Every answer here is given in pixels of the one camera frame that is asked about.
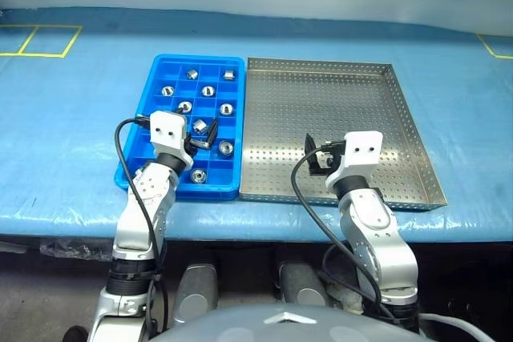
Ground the grey robot torso dome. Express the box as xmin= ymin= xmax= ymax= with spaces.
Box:
xmin=151 ymin=303 xmax=438 ymax=342

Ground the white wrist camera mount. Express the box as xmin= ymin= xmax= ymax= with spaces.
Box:
xmin=149 ymin=111 xmax=188 ymax=155
xmin=339 ymin=131 xmax=382 ymax=170

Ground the clear crumpled plastic bag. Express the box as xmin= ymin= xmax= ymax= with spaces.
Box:
xmin=38 ymin=237 xmax=115 ymax=264

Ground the grey rounded robot foot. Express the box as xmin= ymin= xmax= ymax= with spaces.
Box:
xmin=173 ymin=263 xmax=220 ymax=324
xmin=277 ymin=261 xmax=332 ymax=308

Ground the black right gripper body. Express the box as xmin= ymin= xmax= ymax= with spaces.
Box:
xmin=317 ymin=139 xmax=345 ymax=175

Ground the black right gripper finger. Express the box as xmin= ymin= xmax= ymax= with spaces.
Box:
xmin=304 ymin=132 xmax=319 ymax=158
xmin=307 ymin=154 xmax=328 ymax=177

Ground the grey hose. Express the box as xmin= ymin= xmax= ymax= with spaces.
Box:
xmin=418 ymin=312 xmax=491 ymax=342

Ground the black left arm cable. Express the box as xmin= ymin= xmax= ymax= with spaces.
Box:
xmin=114 ymin=116 xmax=170 ymax=339

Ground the blue compartment tray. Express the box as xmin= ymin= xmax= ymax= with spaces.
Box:
xmin=114 ymin=53 xmax=246 ymax=202

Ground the perforated stainless steel tray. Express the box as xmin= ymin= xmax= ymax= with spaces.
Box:
xmin=239 ymin=56 xmax=449 ymax=213

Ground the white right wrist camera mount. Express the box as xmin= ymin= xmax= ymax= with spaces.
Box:
xmin=339 ymin=131 xmax=382 ymax=170

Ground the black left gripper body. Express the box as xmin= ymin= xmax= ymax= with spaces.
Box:
xmin=184 ymin=135 xmax=212 ymax=155

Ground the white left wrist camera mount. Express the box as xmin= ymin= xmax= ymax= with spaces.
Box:
xmin=149 ymin=111 xmax=188 ymax=155

